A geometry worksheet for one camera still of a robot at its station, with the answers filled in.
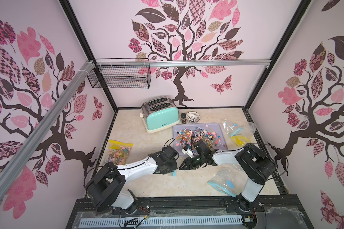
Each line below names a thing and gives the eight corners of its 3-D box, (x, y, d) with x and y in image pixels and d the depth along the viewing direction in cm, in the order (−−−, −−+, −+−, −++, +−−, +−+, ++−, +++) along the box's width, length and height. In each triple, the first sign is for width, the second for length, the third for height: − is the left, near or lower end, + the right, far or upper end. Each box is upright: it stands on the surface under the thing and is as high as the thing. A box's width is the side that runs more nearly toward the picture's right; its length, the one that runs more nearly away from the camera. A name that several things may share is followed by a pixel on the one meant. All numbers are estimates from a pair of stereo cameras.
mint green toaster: (143, 132, 106) (139, 117, 93) (147, 112, 120) (143, 96, 106) (179, 132, 106) (179, 116, 93) (178, 112, 120) (178, 96, 106)
